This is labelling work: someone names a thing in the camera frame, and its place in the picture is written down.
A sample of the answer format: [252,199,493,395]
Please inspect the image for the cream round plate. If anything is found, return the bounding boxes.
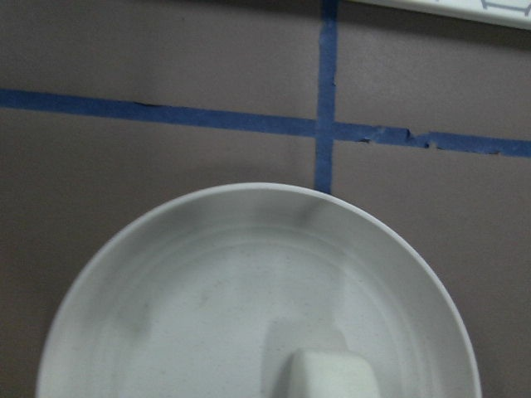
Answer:
[36,183,482,397]

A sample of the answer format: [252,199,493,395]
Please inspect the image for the white bun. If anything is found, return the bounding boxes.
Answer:
[286,348,381,398]

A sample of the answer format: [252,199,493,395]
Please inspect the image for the cream bear tray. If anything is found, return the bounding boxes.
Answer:
[365,0,530,31]

